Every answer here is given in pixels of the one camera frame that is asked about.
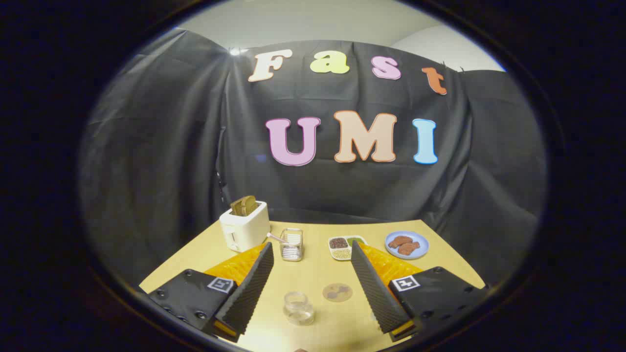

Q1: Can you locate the clear plastic swab box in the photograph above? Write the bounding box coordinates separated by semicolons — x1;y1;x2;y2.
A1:
280;228;304;262

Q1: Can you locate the white toaster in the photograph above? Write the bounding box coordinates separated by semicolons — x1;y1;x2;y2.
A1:
219;200;270;253

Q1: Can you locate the blue plate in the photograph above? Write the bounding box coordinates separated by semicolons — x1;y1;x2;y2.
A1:
384;231;430;260

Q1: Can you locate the brown bread slice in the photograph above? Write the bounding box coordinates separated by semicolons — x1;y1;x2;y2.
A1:
230;196;258;217

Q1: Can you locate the clear glass cup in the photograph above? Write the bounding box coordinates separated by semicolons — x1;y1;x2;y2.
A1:
283;291;315;326

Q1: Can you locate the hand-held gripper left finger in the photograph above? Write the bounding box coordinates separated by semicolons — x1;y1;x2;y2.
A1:
147;242;275;343

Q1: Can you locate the black backdrop cloth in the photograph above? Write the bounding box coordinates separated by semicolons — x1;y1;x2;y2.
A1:
78;28;547;289

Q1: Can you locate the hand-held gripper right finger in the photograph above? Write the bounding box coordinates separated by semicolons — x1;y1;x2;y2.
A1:
350;241;490;343

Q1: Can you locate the divided tray of grains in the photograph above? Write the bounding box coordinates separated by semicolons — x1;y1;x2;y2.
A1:
328;235;367;261

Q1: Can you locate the wooden table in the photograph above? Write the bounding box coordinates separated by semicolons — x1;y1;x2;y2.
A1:
138;219;486;352

